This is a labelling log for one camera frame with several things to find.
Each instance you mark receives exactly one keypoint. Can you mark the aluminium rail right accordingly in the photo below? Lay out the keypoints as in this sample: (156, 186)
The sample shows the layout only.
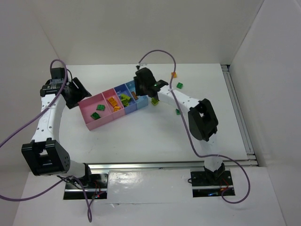
(238, 113)

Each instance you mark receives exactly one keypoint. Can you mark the lime lego brick lower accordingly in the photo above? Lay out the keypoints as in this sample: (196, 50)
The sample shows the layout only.
(154, 101)

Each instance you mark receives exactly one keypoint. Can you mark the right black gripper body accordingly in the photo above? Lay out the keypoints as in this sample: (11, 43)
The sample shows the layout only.
(143, 87)

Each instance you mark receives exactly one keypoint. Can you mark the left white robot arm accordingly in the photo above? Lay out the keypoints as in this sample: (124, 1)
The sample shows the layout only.
(44, 154)

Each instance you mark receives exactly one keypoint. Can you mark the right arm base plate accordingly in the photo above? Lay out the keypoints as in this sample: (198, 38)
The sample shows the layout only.
(202, 187)

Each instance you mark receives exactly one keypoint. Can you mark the lime lego brick curved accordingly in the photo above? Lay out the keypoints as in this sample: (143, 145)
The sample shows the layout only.
(125, 103)

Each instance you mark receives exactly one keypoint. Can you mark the large pink bin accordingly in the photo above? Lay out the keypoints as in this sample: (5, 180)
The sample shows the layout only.
(95, 111)

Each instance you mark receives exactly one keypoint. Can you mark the dark green lego plate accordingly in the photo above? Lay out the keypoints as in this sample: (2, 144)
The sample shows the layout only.
(100, 107)

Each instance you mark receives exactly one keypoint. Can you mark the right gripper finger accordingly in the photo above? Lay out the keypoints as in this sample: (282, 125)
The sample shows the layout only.
(152, 94)
(138, 89)

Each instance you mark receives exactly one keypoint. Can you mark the orange lego brick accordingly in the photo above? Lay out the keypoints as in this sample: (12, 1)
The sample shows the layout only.
(116, 108)
(174, 75)

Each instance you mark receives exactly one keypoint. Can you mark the light blue bin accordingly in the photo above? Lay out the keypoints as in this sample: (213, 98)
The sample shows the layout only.
(142, 100)

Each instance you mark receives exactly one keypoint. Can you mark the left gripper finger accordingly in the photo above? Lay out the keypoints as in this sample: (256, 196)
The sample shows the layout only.
(71, 101)
(79, 92)

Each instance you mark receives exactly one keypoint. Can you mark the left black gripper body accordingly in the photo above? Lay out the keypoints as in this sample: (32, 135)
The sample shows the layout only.
(78, 93)

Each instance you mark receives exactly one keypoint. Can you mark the yellow rounded lego brick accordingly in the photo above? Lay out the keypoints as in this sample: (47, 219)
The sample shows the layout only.
(112, 101)

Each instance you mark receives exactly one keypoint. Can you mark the orange lego brick top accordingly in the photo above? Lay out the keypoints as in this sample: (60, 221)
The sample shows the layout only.
(174, 75)

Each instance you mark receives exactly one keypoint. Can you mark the long lime lego brick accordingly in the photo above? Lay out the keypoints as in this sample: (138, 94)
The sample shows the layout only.
(124, 96)

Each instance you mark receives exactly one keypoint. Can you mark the small pink bin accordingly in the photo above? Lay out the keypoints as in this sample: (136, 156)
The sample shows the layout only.
(112, 93)

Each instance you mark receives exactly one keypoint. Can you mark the aluminium rail front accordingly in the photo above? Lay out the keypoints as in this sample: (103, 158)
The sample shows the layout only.
(141, 166)

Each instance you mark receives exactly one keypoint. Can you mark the purple-blue bin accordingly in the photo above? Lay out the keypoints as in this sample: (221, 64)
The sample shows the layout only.
(132, 105)

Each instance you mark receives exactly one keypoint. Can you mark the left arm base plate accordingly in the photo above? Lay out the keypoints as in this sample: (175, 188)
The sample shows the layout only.
(96, 188)

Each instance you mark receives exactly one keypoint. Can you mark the brown lego brick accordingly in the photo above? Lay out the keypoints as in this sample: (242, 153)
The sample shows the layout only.
(134, 95)

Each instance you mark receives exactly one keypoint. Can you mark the aluminium rail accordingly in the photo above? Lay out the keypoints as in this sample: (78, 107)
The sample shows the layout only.
(141, 166)
(238, 113)

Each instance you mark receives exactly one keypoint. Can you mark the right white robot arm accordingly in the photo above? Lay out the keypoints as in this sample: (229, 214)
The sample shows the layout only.
(198, 116)

